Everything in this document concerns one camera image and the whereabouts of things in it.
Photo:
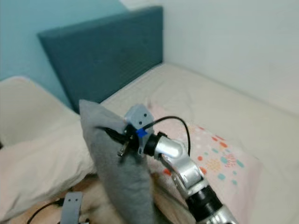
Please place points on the grey fabric pillow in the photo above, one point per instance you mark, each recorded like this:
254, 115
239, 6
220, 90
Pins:
124, 186

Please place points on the cream white pillow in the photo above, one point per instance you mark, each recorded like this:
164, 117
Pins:
28, 105

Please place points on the beige fuzzy blanket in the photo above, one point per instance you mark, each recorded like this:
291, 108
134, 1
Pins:
98, 205

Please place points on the white bed mattress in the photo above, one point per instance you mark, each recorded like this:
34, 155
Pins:
229, 102

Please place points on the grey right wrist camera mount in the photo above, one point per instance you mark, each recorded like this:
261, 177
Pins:
139, 115

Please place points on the blue upholstered headboard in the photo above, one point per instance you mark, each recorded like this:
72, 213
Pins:
103, 53

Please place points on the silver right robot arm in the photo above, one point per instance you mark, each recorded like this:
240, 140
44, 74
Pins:
191, 175

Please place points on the pink floral print pillow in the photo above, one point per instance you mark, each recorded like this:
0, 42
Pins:
224, 163

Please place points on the pale pink pillow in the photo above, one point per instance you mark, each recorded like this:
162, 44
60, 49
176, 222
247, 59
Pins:
42, 177

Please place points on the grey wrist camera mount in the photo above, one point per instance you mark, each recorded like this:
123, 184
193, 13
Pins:
139, 115
73, 207

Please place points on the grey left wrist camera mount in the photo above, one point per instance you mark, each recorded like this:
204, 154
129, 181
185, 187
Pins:
73, 207

